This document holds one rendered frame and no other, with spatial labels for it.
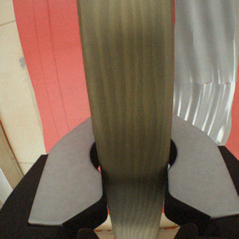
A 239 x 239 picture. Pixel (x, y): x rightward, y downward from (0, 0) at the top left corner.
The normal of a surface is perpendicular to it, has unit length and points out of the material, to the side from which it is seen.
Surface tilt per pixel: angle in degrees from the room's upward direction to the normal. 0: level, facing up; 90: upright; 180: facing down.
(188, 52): 39
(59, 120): 0
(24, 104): 0
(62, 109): 0
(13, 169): 90
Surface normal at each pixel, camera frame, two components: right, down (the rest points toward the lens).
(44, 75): -0.02, 0.49
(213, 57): -0.54, 0.55
